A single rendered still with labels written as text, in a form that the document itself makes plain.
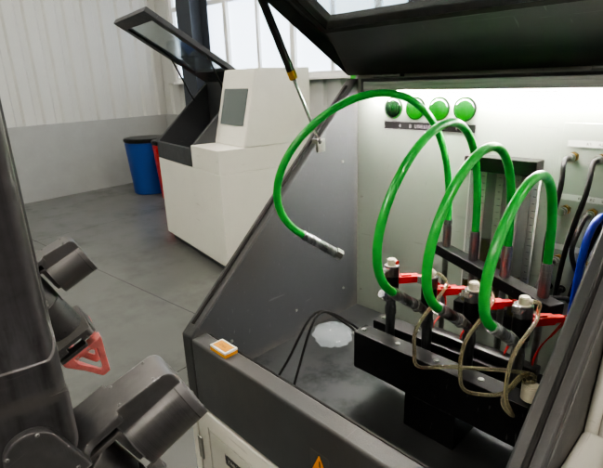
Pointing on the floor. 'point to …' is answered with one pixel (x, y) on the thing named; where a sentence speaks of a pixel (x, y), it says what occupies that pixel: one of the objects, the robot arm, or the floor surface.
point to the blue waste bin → (142, 163)
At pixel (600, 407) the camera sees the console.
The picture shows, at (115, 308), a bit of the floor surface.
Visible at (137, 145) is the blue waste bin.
